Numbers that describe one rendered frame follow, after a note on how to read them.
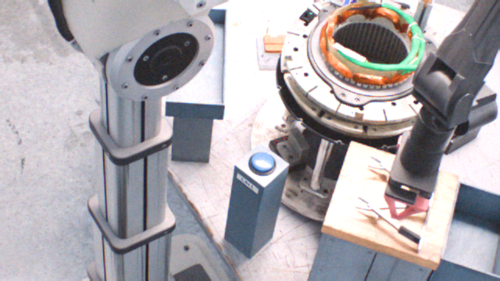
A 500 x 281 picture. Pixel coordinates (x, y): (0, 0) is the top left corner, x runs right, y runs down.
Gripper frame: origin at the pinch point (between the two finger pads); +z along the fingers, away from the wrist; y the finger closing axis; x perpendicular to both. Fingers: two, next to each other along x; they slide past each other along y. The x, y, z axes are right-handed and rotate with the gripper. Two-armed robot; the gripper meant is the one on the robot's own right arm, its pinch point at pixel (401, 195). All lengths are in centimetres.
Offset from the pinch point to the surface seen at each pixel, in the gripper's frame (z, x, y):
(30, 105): 117, 110, 79
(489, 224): 17.3, -18.4, 14.0
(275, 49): 35, 33, 57
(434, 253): 10.0, -8.7, -1.3
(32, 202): 118, 93, 46
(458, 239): 17.6, -13.6, 8.8
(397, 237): 10.2, -2.1, -0.7
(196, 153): 36, 39, 22
